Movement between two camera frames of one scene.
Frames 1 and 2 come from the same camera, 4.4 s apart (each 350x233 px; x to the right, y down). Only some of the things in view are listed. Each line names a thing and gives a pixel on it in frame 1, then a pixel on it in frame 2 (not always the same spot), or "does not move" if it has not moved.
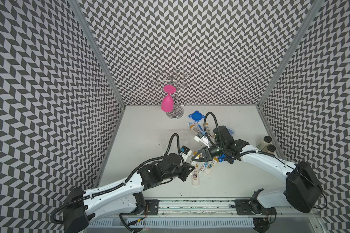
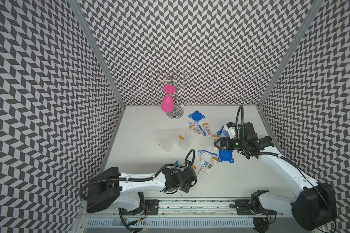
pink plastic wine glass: x=167 y=102 does not move
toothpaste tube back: x=189 y=124 does not move
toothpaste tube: x=204 y=165 does not move
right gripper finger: x=203 y=159 -> x=223 y=144
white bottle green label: x=210 y=165 does not move
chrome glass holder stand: x=174 y=78 does not move
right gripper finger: x=201 y=149 -> x=222 y=141
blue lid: x=231 y=132 -> x=219 y=132
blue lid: x=196 y=116 does not move
